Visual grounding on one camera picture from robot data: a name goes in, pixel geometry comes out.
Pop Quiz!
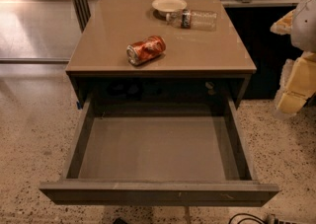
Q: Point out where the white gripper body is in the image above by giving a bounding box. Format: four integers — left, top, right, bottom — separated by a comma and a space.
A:
290, 0, 316, 52

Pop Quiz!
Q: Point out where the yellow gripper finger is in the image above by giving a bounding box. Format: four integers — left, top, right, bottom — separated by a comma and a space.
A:
276, 52, 316, 114
270, 10, 294, 35

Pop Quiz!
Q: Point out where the orange crushed soda can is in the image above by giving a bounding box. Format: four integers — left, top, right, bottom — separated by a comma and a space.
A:
126, 36, 166, 66

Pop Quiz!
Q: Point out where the grey cabinet with tan top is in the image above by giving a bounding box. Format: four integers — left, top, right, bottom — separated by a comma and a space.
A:
64, 0, 258, 111

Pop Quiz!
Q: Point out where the open grey top drawer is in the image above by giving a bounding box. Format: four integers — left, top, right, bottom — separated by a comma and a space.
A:
39, 96, 279, 207

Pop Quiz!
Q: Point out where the clear plastic water bottle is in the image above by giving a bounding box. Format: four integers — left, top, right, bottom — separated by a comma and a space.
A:
166, 9, 217, 32

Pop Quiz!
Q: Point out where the white ceramic bowl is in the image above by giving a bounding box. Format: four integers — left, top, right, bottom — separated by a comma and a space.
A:
152, 0, 187, 17

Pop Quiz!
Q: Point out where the black cable on floor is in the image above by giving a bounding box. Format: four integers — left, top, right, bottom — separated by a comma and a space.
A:
228, 212, 267, 224

